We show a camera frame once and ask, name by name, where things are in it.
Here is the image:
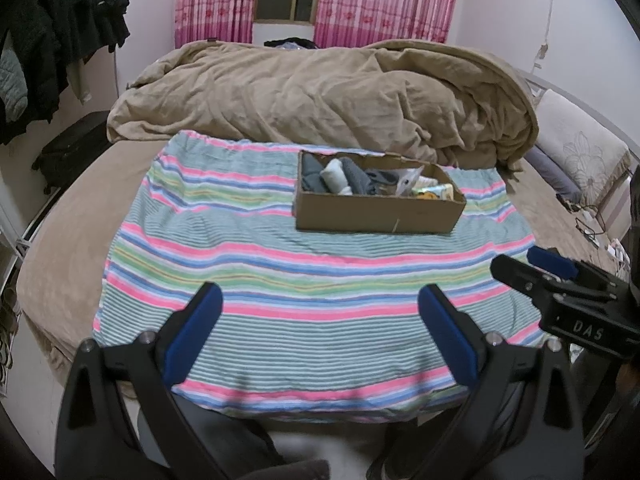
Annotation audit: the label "grey-blue pillow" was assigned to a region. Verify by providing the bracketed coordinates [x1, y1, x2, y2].
[522, 147, 583, 206]

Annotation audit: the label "beige blanket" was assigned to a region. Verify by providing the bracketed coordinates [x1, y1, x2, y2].
[106, 39, 541, 171]

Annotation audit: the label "clear snack zip bag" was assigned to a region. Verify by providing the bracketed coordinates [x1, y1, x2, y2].
[415, 184, 456, 202]

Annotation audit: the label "black suitcase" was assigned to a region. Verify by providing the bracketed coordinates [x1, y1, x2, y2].
[32, 110, 116, 195]

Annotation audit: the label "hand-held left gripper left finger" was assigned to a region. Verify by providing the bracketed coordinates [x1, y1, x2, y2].
[54, 281, 228, 480]

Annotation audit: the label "grey quilted garment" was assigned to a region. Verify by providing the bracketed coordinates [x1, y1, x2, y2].
[0, 45, 28, 121]

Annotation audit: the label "bed with beige sheet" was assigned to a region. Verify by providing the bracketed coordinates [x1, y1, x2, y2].
[17, 125, 633, 401]

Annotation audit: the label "white patterned pillow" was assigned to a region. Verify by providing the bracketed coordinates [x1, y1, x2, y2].
[532, 89, 632, 206]

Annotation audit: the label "brown cardboard box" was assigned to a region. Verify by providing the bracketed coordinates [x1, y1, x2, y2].
[295, 150, 467, 236]

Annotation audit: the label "metal bed headboard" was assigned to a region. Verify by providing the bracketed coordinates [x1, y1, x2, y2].
[515, 67, 640, 153]

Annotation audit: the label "dark cloth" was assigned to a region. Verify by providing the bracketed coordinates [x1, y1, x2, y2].
[263, 36, 321, 51]

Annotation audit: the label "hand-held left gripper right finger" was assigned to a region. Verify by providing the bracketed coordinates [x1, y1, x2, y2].
[415, 284, 586, 480]

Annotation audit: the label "dark grey sock bundle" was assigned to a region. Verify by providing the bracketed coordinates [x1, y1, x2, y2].
[345, 165, 401, 196]

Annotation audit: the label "white sock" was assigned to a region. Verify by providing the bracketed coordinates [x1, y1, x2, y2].
[320, 158, 356, 195]

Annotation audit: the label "hanging black clothes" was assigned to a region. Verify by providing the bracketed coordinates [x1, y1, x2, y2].
[0, 0, 131, 146]

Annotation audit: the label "light grey knit sock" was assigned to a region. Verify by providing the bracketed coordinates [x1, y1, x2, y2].
[300, 154, 331, 193]

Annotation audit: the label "striped colourful cloth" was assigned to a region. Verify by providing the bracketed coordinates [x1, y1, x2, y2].
[92, 130, 546, 423]

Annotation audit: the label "black cable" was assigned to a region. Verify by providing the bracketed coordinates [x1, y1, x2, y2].
[555, 195, 608, 243]

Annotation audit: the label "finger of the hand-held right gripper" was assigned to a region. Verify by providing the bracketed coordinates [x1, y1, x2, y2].
[526, 246, 579, 281]
[490, 255, 556, 306]

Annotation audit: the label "pink curtain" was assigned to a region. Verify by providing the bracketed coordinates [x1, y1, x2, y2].
[174, 0, 258, 47]
[312, 0, 465, 48]

